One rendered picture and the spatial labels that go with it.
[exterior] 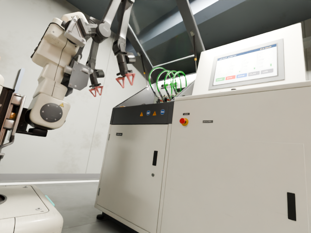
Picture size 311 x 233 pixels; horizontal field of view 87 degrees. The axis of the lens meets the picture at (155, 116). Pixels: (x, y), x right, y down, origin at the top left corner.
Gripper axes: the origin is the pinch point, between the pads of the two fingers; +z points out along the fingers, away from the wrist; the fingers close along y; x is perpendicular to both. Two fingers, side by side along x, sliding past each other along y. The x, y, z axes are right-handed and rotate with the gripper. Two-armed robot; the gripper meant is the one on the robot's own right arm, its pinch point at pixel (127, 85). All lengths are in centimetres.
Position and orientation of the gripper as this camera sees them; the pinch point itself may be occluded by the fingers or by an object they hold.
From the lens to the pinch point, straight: 113.1
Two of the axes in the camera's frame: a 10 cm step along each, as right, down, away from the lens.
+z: 2.0, 9.7, 1.2
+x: -6.8, 2.3, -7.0
